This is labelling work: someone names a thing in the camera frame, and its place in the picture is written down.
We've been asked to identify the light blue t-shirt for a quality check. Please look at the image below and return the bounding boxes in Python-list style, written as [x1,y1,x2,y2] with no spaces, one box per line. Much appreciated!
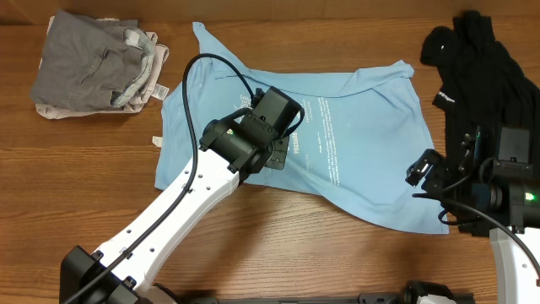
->
[155,22,448,234]

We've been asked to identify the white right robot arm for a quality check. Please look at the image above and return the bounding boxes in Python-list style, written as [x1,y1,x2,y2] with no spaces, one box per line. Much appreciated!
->
[406,148,539,303]

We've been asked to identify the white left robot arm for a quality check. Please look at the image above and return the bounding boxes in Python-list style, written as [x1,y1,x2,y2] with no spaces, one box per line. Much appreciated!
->
[59,114,294,304]

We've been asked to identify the black garment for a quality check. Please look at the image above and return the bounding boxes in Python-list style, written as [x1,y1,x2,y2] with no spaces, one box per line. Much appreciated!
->
[420,11,539,178]

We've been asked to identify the beige folded garment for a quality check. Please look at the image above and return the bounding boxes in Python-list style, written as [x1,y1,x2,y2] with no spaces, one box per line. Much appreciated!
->
[35,27,170,119]

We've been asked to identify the grey folded shorts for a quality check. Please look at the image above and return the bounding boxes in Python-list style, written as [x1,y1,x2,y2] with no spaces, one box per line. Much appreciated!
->
[30,10,154,111]

